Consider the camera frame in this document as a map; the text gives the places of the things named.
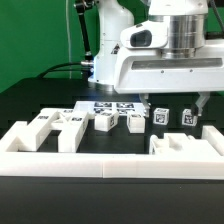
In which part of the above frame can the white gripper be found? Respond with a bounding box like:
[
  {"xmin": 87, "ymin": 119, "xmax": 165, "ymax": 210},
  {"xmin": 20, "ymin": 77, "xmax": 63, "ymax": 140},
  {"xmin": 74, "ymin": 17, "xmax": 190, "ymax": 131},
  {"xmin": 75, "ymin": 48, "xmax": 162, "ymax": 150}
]
[{"xmin": 114, "ymin": 19, "xmax": 224, "ymax": 117}]

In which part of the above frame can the white chair back bar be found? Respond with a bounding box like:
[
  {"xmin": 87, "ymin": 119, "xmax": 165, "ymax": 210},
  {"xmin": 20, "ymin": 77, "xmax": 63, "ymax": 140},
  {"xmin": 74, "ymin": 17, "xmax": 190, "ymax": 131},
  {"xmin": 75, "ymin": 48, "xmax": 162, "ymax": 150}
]
[{"xmin": 58, "ymin": 111, "xmax": 89, "ymax": 153}]

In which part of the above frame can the white chair back part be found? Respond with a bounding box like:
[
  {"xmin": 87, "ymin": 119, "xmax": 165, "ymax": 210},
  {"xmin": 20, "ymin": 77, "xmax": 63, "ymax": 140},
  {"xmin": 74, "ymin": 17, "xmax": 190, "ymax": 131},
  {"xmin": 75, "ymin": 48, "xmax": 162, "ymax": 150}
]
[{"xmin": 18, "ymin": 108, "xmax": 60, "ymax": 152}]

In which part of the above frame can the white tag sheet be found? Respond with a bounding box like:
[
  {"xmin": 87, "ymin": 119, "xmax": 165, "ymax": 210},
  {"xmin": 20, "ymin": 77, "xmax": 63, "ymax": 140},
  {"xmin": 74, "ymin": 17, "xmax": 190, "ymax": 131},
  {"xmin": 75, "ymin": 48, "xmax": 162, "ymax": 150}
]
[{"xmin": 74, "ymin": 101, "xmax": 150, "ymax": 116}]

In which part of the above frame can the black cable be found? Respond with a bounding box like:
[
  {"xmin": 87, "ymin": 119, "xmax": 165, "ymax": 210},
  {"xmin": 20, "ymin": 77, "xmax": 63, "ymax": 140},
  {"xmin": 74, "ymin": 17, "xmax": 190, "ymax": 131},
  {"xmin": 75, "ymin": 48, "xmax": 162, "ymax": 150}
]
[{"xmin": 36, "ymin": 61, "xmax": 92, "ymax": 79}]

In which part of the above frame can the black camera stand pole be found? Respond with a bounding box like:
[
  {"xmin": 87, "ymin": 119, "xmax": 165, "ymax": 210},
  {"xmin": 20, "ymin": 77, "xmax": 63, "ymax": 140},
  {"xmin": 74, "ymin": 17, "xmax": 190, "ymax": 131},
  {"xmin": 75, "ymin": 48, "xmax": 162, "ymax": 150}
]
[{"xmin": 74, "ymin": 0, "xmax": 94, "ymax": 66}]

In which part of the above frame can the white U-shaped fence frame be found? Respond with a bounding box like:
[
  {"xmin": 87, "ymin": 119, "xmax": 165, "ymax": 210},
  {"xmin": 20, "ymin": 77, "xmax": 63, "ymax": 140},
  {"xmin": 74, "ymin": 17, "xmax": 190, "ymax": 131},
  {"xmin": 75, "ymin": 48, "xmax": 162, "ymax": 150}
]
[{"xmin": 0, "ymin": 121, "xmax": 224, "ymax": 180}]

